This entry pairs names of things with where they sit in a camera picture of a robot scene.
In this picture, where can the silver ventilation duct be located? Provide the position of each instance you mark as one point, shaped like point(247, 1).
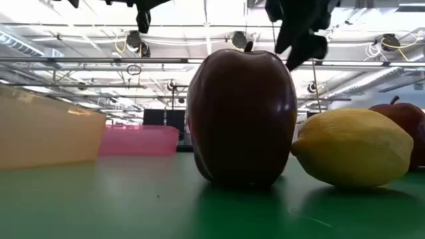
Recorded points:
point(372, 79)

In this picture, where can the yellow lemon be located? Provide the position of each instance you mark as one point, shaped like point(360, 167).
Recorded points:
point(352, 149)

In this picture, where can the long ceiling light bar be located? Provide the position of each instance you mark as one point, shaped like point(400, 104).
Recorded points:
point(99, 60)

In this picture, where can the black computer monitor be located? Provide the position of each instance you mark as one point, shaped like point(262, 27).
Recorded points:
point(153, 117)
point(175, 119)

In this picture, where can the dark red apple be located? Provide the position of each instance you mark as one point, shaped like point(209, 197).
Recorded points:
point(410, 119)
point(242, 119)

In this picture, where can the black table edge frame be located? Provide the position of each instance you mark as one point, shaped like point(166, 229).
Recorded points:
point(184, 148)

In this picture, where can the small black monitor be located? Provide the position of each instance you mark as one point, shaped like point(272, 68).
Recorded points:
point(312, 115)

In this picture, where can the yellow translucent plastic basket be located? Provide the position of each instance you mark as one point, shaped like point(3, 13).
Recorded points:
point(46, 132)

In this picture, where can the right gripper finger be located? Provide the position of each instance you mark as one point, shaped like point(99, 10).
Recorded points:
point(290, 33)
point(312, 48)

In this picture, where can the pink translucent plastic basket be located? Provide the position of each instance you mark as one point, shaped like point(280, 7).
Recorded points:
point(139, 141)

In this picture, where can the grey ceiling vent duct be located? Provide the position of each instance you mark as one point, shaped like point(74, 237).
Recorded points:
point(20, 44)

